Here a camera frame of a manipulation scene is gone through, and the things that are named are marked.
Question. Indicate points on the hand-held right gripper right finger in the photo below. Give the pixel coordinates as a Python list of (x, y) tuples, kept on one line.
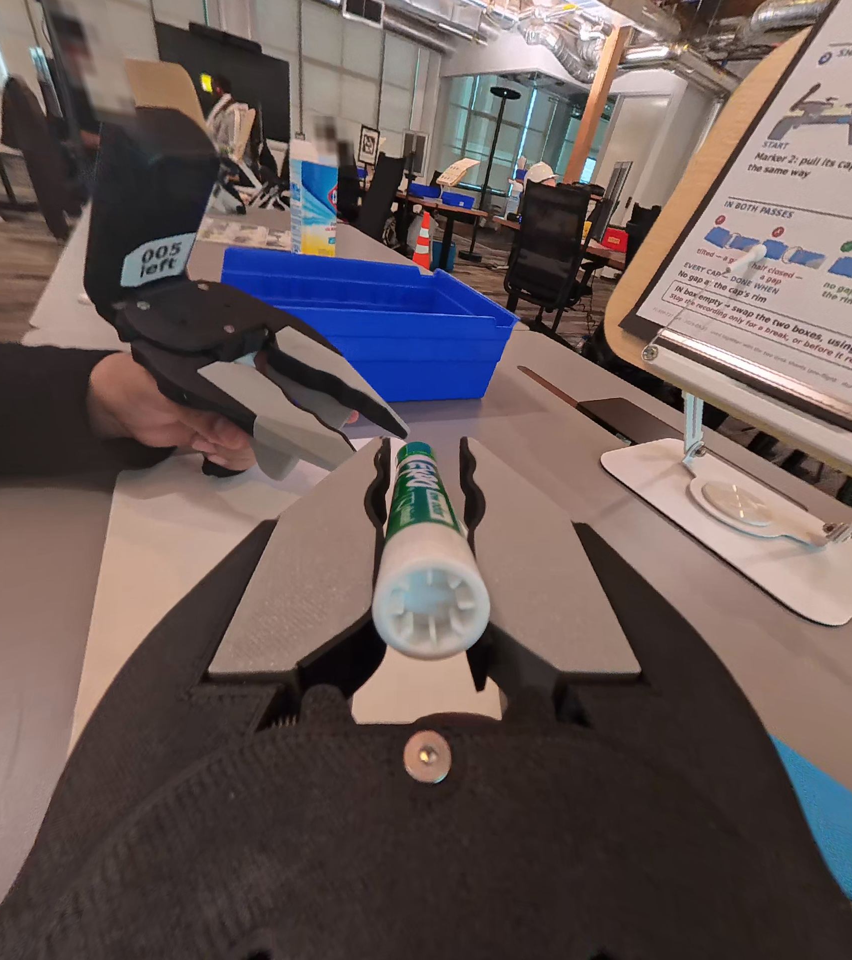
[(553, 600)]

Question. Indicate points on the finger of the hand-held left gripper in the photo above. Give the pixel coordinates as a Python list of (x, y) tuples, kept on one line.
[(321, 360), (261, 390)]

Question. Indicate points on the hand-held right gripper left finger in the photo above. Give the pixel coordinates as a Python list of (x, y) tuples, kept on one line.
[(291, 600)]

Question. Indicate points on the green marker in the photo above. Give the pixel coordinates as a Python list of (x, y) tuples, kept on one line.
[(429, 600)]

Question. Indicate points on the white whiteboard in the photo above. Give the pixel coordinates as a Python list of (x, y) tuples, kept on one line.
[(156, 562)]

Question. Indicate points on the blue whiteboard eraser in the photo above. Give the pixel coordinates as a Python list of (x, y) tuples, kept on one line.
[(823, 817)]

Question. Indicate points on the person's left forearm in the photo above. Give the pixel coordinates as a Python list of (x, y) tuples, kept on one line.
[(21, 405)]

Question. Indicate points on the person's left hand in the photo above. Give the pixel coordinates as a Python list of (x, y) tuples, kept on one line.
[(141, 412)]

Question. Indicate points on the blue plastic bin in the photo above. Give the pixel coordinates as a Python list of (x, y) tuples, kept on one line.
[(396, 337)]

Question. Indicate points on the wooden display board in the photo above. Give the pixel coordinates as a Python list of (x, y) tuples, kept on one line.
[(167, 86)]

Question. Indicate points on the orange traffic cone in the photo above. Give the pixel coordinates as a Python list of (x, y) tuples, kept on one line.
[(422, 244)]

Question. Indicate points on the wipes canister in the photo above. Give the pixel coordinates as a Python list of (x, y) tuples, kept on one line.
[(313, 202)]

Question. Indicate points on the large black screen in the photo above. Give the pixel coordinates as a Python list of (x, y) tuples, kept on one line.
[(246, 60)]

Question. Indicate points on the black office chair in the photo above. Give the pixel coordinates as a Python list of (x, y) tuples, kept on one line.
[(549, 240)]

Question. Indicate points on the white hard hat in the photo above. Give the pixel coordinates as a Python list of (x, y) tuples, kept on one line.
[(542, 172)]

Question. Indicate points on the black floor lamp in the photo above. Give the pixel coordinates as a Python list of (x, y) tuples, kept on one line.
[(504, 91)]

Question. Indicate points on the instruction sheet on stand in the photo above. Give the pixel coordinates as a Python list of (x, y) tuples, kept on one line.
[(665, 225)]

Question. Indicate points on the printed instruction sheet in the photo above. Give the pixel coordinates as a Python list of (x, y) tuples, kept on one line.
[(808, 225)]

